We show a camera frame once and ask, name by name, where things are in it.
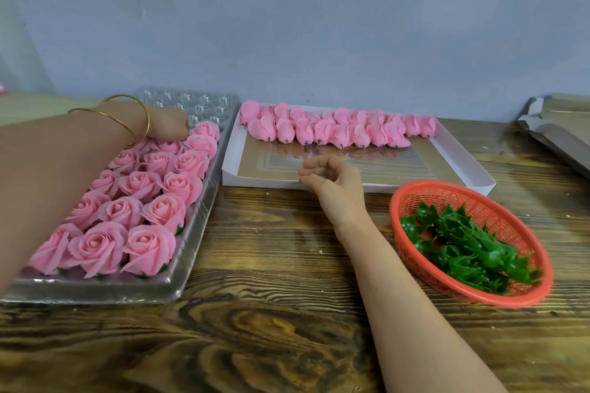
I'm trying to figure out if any thin gold bangle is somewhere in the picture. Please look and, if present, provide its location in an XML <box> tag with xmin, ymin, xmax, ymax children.
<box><xmin>68</xmin><ymin>107</ymin><xmax>139</xmax><ymax>148</ymax></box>
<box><xmin>99</xmin><ymin>94</ymin><xmax>152</xmax><ymax>140</ymax></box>

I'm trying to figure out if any person's left forearm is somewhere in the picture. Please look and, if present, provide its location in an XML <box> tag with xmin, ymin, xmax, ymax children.
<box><xmin>0</xmin><ymin>100</ymin><xmax>151</xmax><ymax>298</ymax></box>

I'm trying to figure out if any person's left hand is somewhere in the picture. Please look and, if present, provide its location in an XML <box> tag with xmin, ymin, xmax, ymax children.
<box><xmin>145</xmin><ymin>104</ymin><xmax>191</xmax><ymax>144</ymax></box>

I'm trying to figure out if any person's right hand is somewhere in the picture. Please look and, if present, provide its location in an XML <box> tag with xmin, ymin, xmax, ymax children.
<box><xmin>297</xmin><ymin>155</ymin><xmax>370</xmax><ymax>228</ymax></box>

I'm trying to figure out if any clear plastic flower tray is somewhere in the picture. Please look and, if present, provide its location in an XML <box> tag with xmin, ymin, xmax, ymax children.
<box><xmin>0</xmin><ymin>86</ymin><xmax>242</xmax><ymax>306</ymax></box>

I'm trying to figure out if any row of pink rose buds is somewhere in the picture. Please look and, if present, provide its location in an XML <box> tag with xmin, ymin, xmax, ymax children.
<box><xmin>239</xmin><ymin>100</ymin><xmax>439</xmax><ymax>150</ymax></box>

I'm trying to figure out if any pile of green plastic calyxes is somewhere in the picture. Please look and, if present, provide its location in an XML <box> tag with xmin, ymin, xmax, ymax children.
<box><xmin>399</xmin><ymin>200</ymin><xmax>543</xmax><ymax>295</ymax></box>

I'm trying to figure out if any group of open pink roses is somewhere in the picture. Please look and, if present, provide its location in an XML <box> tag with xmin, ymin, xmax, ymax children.
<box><xmin>29</xmin><ymin>120</ymin><xmax>221</xmax><ymax>279</ymax></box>

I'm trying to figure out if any flattened grey cardboard box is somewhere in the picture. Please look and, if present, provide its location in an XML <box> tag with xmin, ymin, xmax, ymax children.
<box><xmin>517</xmin><ymin>93</ymin><xmax>590</xmax><ymax>180</ymax></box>

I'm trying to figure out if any person's right forearm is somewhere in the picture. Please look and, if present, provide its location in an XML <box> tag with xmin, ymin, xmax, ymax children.
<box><xmin>333</xmin><ymin>217</ymin><xmax>509</xmax><ymax>393</ymax></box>

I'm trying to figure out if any shallow white cardboard box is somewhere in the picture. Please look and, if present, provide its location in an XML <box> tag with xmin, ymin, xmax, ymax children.
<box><xmin>221</xmin><ymin>103</ymin><xmax>498</xmax><ymax>197</ymax></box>

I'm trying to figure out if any red plastic basket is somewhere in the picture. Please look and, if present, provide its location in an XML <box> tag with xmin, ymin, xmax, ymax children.
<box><xmin>389</xmin><ymin>179</ymin><xmax>555</xmax><ymax>309</ymax></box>

